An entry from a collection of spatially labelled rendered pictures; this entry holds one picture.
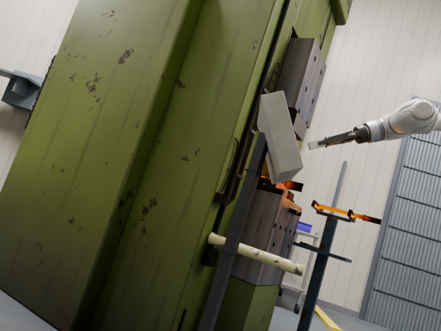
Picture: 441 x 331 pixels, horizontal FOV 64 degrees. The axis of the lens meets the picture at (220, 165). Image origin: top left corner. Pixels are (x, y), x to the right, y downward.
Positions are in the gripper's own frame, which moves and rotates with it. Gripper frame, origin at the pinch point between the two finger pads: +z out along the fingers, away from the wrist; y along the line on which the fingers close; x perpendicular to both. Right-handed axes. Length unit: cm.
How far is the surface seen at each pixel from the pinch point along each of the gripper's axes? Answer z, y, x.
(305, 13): -25, 45, 84
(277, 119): 17.8, -26.9, 6.6
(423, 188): -229, 380, -30
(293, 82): -5, 33, 41
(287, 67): -5, 35, 51
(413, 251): -189, 381, -111
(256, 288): 37, 32, -56
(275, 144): 20.3, -26.9, -1.8
